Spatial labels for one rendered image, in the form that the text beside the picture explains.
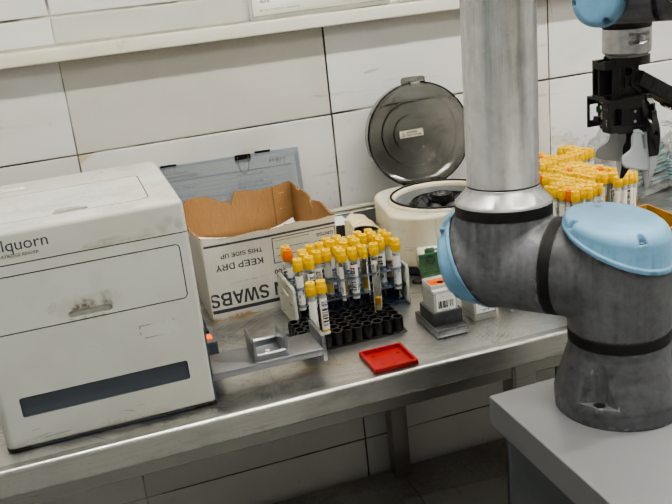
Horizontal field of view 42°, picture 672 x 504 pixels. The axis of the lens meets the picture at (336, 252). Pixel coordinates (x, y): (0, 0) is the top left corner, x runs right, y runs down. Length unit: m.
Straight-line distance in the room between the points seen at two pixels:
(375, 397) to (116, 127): 0.80
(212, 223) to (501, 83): 0.89
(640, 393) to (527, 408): 0.14
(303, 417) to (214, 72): 0.80
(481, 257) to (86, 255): 0.49
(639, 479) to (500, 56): 0.47
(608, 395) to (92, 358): 0.65
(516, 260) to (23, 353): 0.63
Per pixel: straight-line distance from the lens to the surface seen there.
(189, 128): 1.78
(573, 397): 1.04
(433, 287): 1.35
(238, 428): 1.22
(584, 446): 1.01
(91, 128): 1.76
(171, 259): 1.15
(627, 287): 0.98
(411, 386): 1.28
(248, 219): 1.76
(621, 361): 1.02
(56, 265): 1.14
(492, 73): 1.00
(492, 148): 1.01
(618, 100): 1.45
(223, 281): 1.49
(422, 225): 1.57
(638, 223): 1.00
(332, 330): 1.36
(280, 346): 1.29
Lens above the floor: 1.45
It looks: 19 degrees down
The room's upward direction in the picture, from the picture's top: 6 degrees counter-clockwise
